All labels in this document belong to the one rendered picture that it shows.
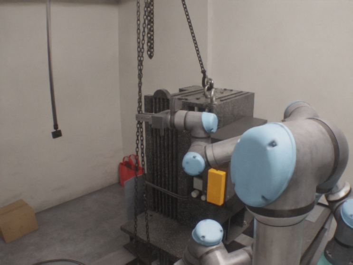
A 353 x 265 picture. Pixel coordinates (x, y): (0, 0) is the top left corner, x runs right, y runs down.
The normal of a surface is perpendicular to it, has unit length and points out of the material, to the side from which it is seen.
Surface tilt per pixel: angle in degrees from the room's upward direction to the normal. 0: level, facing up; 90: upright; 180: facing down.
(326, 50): 90
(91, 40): 90
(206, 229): 25
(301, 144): 45
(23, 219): 90
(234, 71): 90
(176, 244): 0
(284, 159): 59
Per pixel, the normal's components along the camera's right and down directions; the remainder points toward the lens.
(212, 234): 0.17, -0.75
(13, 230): 0.80, 0.18
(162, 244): 0.00, -0.95
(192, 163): -0.24, 0.29
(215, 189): -0.61, 0.24
